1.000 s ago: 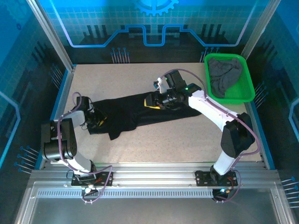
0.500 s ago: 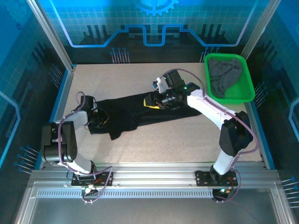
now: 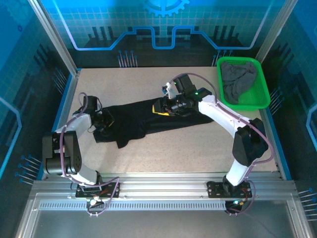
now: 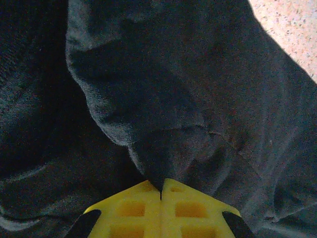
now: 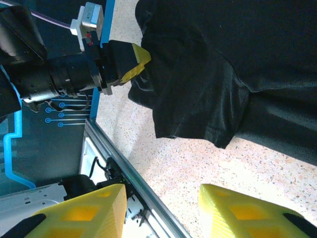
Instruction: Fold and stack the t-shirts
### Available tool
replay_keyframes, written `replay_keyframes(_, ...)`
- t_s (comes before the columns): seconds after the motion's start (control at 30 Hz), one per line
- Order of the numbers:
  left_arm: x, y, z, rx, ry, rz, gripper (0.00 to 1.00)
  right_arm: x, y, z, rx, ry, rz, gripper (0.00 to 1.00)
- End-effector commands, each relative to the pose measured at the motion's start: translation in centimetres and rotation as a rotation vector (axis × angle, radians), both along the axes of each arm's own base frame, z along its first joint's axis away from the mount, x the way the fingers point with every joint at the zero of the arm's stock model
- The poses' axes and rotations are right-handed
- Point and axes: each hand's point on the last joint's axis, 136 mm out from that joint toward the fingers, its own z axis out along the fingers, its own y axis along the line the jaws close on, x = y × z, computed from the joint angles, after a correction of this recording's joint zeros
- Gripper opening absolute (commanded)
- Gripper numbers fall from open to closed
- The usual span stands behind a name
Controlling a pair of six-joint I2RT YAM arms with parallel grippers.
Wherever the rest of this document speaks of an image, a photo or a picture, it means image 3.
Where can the black t-shirt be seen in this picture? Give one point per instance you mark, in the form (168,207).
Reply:
(133,121)

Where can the left black and white robot arm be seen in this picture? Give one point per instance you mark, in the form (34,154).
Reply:
(71,151)

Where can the grey t-shirt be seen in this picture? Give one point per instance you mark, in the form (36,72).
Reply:
(237,77)

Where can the green plastic basket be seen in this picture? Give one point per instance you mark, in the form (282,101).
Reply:
(260,94)

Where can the steel sheet tray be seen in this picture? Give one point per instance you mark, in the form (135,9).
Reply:
(161,223)

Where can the right arm white camera box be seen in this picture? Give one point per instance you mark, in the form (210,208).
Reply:
(169,90)

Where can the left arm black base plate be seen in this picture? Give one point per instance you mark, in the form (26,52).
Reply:
(111,191)

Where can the aluminium mounting rail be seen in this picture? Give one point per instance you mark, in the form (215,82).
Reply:
(161,186)

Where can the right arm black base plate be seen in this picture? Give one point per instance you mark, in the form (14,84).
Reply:
(215,189)

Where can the aluminium frame post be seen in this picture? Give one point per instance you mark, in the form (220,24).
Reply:
(275,32)
(54,37)

